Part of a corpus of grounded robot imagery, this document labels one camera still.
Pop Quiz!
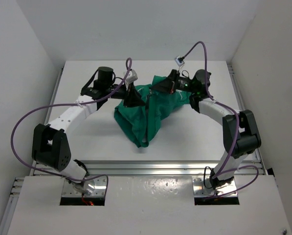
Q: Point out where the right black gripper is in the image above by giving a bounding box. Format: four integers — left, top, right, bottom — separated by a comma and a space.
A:
152, 69, 198, 94

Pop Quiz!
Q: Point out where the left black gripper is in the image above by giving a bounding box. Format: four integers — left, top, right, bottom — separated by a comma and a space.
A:
105, 80, 145, 107

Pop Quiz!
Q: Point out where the green jacket with orange G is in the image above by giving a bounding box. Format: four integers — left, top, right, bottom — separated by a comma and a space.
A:
114, 75, 190, 148

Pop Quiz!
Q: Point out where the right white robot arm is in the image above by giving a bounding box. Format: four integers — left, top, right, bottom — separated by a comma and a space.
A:
152, 70, 261, 189

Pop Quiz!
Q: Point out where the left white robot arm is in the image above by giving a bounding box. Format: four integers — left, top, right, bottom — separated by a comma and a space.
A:
32, 67, 145, 184

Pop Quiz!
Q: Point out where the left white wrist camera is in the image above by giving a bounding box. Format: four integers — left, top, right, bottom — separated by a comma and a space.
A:
124, 70, 138, 86

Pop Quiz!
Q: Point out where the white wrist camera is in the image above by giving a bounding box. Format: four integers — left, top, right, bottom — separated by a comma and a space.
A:
175, 56, 184, 71
124, 70, 138, 86

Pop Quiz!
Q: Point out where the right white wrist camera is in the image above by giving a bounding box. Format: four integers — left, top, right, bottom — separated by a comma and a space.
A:
175, 56, 184, 71

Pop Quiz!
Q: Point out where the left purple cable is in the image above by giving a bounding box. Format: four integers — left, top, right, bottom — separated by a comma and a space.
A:
10, 57, 133, 196

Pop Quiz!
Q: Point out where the purple cable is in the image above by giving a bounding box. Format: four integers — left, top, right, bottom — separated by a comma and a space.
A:
10, 57, 133, 196
181, 41, 260, 198

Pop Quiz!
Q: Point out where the aluminium right side rail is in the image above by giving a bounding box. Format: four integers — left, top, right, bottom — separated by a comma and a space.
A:
227, 64, 249, 110

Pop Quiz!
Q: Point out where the aluminium rail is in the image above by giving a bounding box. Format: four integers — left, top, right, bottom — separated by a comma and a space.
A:
33, 160, 269, 177
0, 66, 64, 235
227, 64, 249, 110

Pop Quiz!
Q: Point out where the aluminium front rail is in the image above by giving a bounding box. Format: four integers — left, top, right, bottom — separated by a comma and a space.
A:
33, 160, 269, 177

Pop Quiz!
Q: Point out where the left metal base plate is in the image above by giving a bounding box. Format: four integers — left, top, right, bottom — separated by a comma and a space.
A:
62, 176, 108, 198

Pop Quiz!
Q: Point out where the metal base plate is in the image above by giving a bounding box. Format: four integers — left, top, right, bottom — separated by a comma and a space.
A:
192, 176, 238, 198
62, 176, 108, 198

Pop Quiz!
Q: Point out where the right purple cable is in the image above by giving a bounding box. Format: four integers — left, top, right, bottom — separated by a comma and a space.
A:
181, 41, 260, 198

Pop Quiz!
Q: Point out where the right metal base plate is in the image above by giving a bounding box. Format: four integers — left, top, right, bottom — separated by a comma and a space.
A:
192, 176, 238, 198

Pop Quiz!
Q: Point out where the black base cable right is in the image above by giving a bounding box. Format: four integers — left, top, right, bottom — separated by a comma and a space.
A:
202, 165, 220, 190

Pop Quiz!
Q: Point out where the aluminium left side rail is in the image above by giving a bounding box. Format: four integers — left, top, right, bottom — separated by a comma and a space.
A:
0, 66, 64, 235

